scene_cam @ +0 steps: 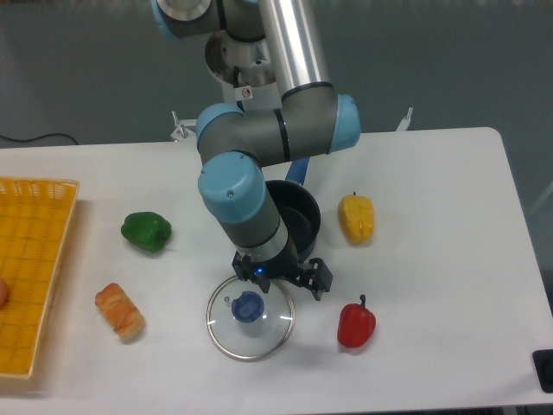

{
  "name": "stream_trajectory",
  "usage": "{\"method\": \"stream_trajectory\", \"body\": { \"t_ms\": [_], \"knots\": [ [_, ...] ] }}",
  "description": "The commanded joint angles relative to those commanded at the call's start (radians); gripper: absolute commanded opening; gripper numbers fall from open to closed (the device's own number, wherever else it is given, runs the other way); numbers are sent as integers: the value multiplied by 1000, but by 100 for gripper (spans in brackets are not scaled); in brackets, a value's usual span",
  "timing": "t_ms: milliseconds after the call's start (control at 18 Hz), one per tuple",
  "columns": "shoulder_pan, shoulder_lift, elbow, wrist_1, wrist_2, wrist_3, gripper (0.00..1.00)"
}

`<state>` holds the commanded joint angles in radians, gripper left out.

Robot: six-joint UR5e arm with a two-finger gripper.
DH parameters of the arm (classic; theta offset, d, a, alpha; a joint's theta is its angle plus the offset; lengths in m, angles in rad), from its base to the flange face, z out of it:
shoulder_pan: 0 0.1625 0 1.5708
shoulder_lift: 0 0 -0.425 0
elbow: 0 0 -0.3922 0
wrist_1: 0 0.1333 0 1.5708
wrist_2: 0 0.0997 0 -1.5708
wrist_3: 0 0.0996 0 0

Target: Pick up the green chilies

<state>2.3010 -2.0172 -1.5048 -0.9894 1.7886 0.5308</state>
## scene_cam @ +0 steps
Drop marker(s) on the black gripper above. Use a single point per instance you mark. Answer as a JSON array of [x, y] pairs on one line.
[[313, 275]]

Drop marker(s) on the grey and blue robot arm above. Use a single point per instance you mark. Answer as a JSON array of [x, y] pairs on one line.
[[279, 106]]

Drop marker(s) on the glass pot lid blue knob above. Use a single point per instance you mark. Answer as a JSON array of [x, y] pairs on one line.
[[247, 324]]

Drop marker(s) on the red bell pepper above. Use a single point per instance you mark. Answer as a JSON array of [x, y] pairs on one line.
[[356, 324]]

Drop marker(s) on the yellow bell pepper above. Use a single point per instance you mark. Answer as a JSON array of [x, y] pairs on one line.
[[356, 218]]

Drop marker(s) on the green bell pepper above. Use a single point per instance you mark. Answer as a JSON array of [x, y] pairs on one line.
[[147, 230]]

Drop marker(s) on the toy bread loaf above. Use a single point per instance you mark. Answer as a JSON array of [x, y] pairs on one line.
[[120, 312]]

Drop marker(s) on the yellow wicker basket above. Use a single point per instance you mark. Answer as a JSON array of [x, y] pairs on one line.
[[35, 217]]

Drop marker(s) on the black device at table edge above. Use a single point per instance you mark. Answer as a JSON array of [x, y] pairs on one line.
[[543, 362]]

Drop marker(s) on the dark pot with blue handle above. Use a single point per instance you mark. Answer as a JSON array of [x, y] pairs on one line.
[[298, 208]]

